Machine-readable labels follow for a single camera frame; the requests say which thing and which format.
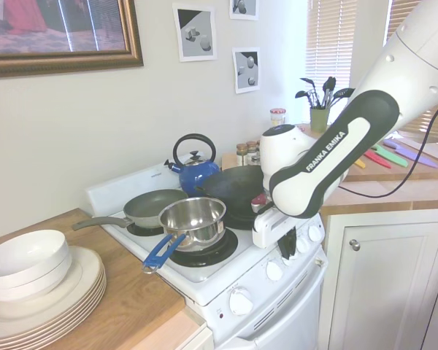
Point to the round metal cabinet knob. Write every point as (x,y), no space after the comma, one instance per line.
(354,245)

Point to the spice jar with brown lid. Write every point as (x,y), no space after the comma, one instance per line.
(252,149)
(241,155)

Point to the white burner knob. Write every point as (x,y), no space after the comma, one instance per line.
(287,261)
(315,233)
(273,271)
(302,245)

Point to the yellow knife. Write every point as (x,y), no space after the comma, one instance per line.
(360,163)

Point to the white electric stove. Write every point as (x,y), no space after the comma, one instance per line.
(219,270)

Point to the large grey shapes paper print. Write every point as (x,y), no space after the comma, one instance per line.
(197,33)

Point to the small grey shapes paper print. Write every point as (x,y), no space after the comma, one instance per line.
(244,8)

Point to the white cabinet with panel door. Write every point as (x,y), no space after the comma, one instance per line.
(387,284)

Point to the jar with red checked lid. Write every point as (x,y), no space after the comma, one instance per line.
(277,117)

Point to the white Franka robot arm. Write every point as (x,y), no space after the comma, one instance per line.
(314,164)

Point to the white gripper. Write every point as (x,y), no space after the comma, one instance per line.
(268,229)

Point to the tall grey shapes paper print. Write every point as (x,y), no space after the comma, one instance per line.
(246,69)

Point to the cream dinner plate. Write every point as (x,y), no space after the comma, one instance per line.
(58,327)
(58,330)
(80,288)
(58,319)
(58,323)

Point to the white bowl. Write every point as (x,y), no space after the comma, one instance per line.
(25,251)
(40,282)

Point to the purple knife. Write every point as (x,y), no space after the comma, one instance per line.
(412,155)

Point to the black serving spoon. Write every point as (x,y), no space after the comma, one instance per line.
(309,85)

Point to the gold framed painting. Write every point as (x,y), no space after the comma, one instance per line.
(58,25)

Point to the black ladle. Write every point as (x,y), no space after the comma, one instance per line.
(302,95)

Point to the green utensil holder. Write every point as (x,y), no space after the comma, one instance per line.
(319,120)

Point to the black wok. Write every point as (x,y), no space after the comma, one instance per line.
(233,184)

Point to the coil burner with drip pan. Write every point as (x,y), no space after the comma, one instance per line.
(211,257)
(241,221)
(142,230)

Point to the small glass spice shaker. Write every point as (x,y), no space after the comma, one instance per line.
(256,159)

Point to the black tongs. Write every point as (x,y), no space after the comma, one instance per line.
(329,87)

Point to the red knife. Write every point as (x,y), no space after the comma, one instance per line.
(377,159)

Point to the green knife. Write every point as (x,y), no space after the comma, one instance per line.
(390,155)

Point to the grey frying pan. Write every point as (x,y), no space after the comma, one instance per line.
(149,208)

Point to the white oven temperature knob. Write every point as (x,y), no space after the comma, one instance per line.
(241,302)

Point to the black slotted spatula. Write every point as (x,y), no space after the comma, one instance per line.
(345,93)

